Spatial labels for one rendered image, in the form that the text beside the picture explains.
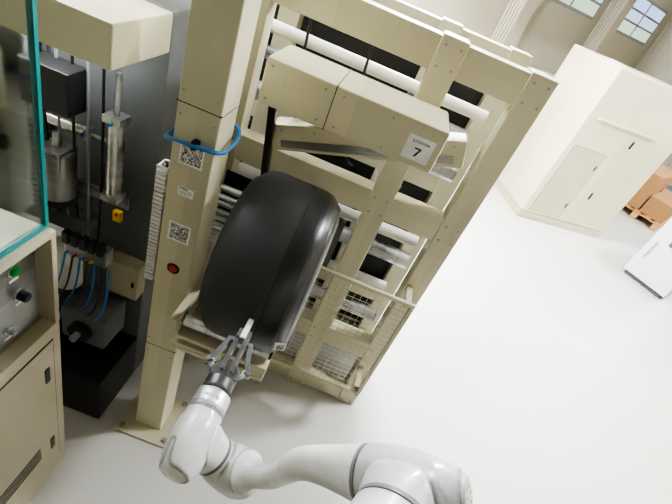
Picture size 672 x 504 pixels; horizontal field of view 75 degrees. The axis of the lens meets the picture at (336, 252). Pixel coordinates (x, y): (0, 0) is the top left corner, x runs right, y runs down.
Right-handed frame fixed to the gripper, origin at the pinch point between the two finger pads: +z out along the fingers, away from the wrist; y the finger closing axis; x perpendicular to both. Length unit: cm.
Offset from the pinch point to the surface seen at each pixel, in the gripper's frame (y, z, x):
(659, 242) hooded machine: -382, 409, 124
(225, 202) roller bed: 34, 65, 17
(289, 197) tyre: 3.9, 32.6, -25.2
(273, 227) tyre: 4.1, 20.6, -22.5
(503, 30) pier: -139, 682, 44
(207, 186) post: 28.0, 28.5, -20.2
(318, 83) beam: 9, 59, -50
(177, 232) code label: 34.7, 25.2, 0.6
